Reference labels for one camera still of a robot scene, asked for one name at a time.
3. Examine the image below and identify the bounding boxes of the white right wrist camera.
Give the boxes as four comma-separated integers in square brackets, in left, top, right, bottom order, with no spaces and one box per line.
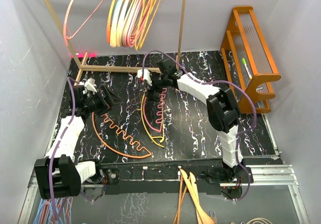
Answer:
[137,69,152,86]

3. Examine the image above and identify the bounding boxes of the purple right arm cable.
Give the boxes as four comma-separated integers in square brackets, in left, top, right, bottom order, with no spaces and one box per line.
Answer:
[142,50,258,202]

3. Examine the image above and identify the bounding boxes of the pink wavy wire hanger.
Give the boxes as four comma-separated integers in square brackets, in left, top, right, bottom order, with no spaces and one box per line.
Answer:
[141,88,167,133]

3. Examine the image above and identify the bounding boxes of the orange wavy wire hanger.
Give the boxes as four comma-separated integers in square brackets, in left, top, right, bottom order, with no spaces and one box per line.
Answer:
[91,113,152,159]

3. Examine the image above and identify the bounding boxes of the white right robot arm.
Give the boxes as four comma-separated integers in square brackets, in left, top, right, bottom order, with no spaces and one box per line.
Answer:
[137,58,243,182]

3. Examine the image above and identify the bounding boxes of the orange thin hanger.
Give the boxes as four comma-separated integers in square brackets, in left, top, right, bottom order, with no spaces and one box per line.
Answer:
[106,0,116,43]

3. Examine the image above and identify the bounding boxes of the pink tape strip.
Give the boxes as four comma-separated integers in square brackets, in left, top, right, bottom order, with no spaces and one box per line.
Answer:
[76,53,97,58]

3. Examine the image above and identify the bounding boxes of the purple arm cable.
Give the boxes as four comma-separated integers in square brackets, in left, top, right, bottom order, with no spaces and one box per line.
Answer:
[142,50,258,202]
[49,77,93,221]

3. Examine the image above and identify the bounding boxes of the blue wire hangers pile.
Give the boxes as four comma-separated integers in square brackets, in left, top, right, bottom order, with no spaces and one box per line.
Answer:
[33,197,73,223]

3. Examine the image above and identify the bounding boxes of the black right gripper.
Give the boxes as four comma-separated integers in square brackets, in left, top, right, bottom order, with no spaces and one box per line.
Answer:
[145,72,169,101]

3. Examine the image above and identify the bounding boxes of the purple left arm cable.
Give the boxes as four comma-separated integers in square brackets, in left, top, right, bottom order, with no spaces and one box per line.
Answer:
[49,77,93,221]

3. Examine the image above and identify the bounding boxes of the pink plastic hanger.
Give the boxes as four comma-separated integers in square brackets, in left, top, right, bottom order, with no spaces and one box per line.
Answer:
[130,0,156,51]
[124,0,156,50]

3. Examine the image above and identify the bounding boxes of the wooden clothes rack frame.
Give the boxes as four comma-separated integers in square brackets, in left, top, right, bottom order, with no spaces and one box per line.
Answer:
[42,0,186,81]

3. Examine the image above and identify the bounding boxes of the yellow velvet hanger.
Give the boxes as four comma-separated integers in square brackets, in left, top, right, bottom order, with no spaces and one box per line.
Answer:
[140,0,168,46]
[134,0,168,51]

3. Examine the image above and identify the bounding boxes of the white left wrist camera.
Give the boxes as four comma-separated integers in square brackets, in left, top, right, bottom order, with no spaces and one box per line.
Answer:
[79,78,97,94]

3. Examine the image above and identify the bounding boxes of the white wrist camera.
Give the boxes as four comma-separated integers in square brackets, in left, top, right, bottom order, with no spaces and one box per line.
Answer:
[79,78,97,94]
[137,69,152,86]

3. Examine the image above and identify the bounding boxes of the green white marker pen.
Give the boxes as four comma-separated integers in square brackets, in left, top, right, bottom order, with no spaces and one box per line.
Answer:
[241,58,252,80]

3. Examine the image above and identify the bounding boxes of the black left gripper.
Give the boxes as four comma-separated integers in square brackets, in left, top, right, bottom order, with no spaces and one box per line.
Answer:
[83,85,122,117]

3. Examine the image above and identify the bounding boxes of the wooden hangers on floor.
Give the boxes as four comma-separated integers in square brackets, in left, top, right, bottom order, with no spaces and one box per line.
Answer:
[173,168,216,223]

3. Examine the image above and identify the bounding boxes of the yellow wavy wire hanger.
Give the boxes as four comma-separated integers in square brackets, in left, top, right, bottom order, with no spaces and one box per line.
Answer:
[140,93,165,149]

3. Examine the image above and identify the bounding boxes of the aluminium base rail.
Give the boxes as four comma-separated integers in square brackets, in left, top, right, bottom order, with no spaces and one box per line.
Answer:
[220,165,299,186]

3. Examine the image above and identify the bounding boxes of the orange wooden shelf rack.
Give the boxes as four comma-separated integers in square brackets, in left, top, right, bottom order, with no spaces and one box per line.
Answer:
[221,6,281,114]

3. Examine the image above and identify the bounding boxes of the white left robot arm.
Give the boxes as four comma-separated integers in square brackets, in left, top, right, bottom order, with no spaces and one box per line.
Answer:
[34,83,121,199]

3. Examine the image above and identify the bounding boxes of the teal thin hanger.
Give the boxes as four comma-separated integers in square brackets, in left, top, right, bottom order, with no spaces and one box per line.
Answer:
[115,0,124,18]

